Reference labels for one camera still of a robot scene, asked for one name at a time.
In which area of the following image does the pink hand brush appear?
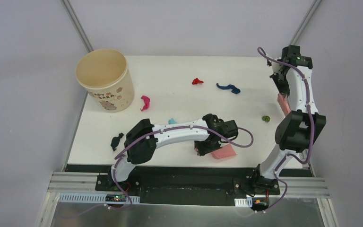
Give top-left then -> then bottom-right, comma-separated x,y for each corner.
277,93 -> 291,116

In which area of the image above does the pink plastic dustpan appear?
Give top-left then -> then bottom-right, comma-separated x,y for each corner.
211,144 -> 237,160

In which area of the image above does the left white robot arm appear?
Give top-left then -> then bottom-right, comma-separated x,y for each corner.
107,113 -> 238,191

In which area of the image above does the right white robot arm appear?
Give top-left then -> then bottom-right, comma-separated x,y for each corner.
249,45 -> 327,194

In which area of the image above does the light blue paper scrap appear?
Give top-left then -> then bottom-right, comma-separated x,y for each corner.
168,118 -> 177,124

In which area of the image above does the green paper scrap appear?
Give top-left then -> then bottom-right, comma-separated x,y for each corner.
262,115 -> 270,122

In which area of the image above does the long blue paper scrap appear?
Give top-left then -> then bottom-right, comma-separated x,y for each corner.
216,83 -> 241,94

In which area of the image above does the red paper scrap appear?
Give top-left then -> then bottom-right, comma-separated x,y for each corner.
192,78 -> 204,85

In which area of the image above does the magenta paper scrap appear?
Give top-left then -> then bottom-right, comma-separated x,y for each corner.
140,96 -> 150,111

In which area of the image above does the black paper scrap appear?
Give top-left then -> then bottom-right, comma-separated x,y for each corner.
110,132 -> 124,152

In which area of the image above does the beige paper bucket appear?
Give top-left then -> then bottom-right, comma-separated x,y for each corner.
75,49 -> 135,113

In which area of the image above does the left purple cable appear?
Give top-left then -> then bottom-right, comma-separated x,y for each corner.
56,125 -> 254,220

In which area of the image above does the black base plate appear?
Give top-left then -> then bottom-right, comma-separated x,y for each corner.
64,164 -> 290,207

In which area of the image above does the right aluminium frame post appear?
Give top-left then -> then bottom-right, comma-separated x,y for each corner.
289,0 -> 323,45

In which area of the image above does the aluminium frame post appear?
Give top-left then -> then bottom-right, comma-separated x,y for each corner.
60,0 -> 94,52
289,0 -> 323,45

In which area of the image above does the aluminium front rail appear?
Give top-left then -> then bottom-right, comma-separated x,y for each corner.
48,172 -> 330,199

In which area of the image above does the left aluminium frame post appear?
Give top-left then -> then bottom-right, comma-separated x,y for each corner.
60,0 -> 94,52

